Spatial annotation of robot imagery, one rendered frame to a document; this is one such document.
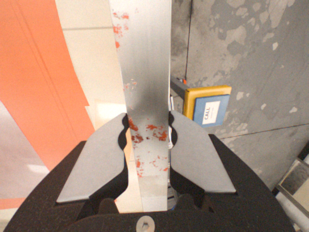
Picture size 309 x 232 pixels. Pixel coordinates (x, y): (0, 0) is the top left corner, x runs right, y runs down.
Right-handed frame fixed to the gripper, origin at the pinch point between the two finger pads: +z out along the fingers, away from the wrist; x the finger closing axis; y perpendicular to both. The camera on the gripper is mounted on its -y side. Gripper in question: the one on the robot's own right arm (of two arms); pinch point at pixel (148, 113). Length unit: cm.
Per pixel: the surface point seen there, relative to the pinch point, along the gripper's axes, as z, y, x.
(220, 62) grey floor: 128, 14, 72
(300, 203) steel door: 120, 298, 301
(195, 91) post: 21.6, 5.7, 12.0
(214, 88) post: 22.7, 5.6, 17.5
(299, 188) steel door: 134, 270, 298
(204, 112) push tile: 20.2, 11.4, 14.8
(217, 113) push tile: 20.9, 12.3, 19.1
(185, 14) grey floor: 121, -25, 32
